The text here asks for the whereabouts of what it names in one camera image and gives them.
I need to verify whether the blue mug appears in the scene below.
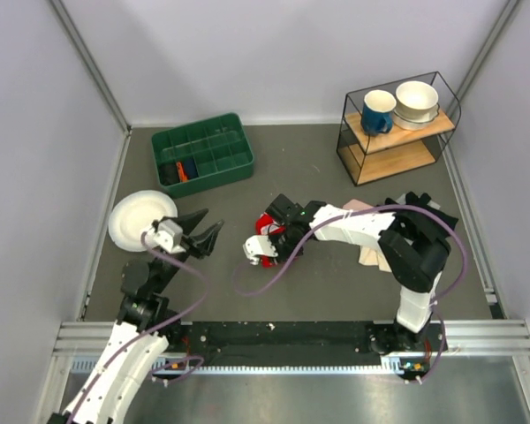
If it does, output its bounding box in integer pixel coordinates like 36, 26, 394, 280
360, 89, 397, 136

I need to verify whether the aluminium frame rail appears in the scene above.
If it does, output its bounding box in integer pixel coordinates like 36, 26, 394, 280
52, 321, 530, 376

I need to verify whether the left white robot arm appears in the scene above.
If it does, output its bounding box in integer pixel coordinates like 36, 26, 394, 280
48, 208, 223, 423

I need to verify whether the cream bowl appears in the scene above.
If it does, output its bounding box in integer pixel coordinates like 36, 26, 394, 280
395, 80, 439, 122

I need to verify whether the white plate under bowl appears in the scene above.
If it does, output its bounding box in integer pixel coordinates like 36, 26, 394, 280
392, 110, 439, 131

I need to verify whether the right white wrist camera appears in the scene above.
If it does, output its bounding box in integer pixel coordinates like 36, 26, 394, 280
243, 235, 278, 265

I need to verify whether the green compartment tray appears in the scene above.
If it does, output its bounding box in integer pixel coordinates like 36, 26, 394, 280
151, 112, 254, 199

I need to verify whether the white paper plate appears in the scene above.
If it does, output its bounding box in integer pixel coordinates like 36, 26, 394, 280
108, 190, 178, 253

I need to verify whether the purple cable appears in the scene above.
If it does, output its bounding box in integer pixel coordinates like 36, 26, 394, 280
64, 231, 210, 424
232, 205, 469, 384

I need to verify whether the orange item in tray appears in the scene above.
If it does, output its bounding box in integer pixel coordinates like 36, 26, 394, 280
176, 162, 189, 183

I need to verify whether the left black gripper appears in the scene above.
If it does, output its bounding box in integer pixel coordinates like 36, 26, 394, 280
152, 208, 224, 292

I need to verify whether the blue item in tray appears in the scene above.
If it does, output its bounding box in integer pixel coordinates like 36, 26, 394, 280
182, 157, 199, 180

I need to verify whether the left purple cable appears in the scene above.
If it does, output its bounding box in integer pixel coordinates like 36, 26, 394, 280
64, 231, 210, 424

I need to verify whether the black garment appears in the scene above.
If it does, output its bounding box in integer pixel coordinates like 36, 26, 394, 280
383, 192, 458, 239

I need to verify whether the red underwear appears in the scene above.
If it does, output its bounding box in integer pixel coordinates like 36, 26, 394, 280
255, 213, 285, 268

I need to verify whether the pink beige garment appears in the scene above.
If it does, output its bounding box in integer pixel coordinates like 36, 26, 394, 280
343, 199, 391, 273

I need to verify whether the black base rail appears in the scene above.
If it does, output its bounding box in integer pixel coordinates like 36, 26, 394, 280
167, 321, 443, 367

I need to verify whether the black item in tray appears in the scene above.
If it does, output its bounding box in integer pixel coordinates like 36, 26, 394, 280
158, 163, 180, 186

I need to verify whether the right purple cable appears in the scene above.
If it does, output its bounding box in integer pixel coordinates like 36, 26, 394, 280
232, 205, 469, 384

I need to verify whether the black wire wooden shelf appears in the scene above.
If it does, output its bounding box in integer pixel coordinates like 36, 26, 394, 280
337, 71, 461, 186

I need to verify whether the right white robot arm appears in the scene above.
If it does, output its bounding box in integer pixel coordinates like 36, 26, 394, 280
244, 193, 458, 353

